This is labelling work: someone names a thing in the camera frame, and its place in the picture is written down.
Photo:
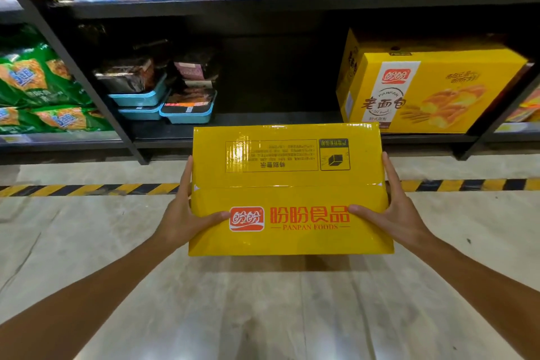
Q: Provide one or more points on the black metal shelf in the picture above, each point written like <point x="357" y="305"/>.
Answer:
<point x="253" y="1"/>

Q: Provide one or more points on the person's right forearm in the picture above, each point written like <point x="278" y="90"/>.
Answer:
<point x="489" y="296"/>

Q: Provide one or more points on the person's right hand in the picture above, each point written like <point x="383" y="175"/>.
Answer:
<point x="396" y="219"/>

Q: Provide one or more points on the person's left hand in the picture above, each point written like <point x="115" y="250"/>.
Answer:
<point x="181" y="220"/>

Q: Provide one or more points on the green cracker packets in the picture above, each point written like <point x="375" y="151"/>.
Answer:
<point x="42" y="85"/>

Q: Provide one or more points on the yellow bread box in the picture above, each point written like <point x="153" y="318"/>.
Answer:
<point x="439" y="85"/>
<point x="291" y="170"/>

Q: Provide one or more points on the person's left forearm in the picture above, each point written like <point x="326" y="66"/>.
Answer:
<point x="84" y="305"/>

